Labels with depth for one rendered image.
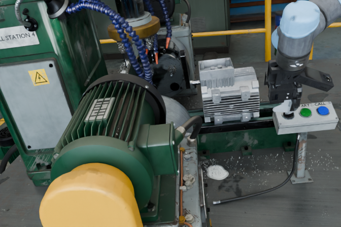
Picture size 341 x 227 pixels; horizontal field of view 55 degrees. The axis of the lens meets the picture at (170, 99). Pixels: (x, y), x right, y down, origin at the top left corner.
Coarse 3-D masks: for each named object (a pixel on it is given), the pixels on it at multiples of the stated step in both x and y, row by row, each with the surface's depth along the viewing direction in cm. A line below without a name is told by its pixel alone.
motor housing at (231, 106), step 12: (240, 72) 117; (252, 72) 116; (240, 84) 115; (204, 96) 116; (228, 96) 114; (240, 96) 113; (252, 96) 113; (204, 108) 116; (216, 108) 115; (228, 108) 115; (240, 108) 115; (252, 108) 115; (228, 120) 122
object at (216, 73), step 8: (200, 64) 120; (208, 64) 122; (216, 64) 122; (224, 64) 122; (200, 72) 113; (208, 72) 113; (216, 72) 113; (224, 72) 113; (232, 72) 113; (200, 80) 115; (208, 80) 115; (216, 80) 114; (224, 80) 114; (232, 80) 114; (208, 88) 116
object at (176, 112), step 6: (162, 96) 99; (168, 102) 96; (174, 102) 98; (168, 108) 93; (174, 108) 95; (180, 108) 98; (168, 114) 91; (174, 114) 92; (180, 114) 95; (186, 114) 99; (168, 120) 88; (174, 120) 90; (180, 120) 92; (186, 120) 96; (192, 126) 101; (186, 132) 90
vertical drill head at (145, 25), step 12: (120, 0) 103; (132, 0) 103; (120, 12) 105; (132, 12) 105; (144, 12) 108; (132, 24) 104; (144, 24) 106; (156, 24) 107; (144, 36) 105; (120, 48) 110
